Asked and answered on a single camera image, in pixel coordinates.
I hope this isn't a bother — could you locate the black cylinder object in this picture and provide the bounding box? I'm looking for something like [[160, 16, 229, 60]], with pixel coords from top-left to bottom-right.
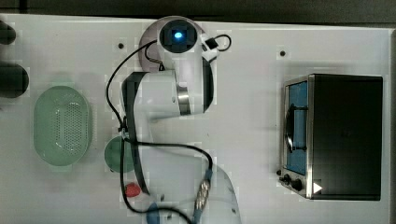
[[0, 21, 17, 45]]

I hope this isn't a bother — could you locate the red plush toy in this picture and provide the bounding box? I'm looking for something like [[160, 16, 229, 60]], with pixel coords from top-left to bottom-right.
[[124, 183, 141, 198]]

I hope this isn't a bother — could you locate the silver toaster oven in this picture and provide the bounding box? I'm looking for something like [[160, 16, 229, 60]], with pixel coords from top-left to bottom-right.
[[276, 74, 383, 201]]

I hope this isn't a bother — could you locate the black rounded object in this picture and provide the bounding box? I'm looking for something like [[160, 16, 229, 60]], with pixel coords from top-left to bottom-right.
[[0, 63, 29, 98]]

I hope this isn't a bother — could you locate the green perforated basket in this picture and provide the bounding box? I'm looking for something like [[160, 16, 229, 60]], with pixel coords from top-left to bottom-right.
[[34, 86, 92, 166]]

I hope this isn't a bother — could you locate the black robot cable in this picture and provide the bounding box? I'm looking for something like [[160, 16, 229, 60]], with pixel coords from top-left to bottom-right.
[[106, 33, 233, 224]]

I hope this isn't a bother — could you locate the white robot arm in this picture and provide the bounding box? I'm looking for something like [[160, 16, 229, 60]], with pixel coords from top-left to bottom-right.
[[120, 16, 242, 224]]

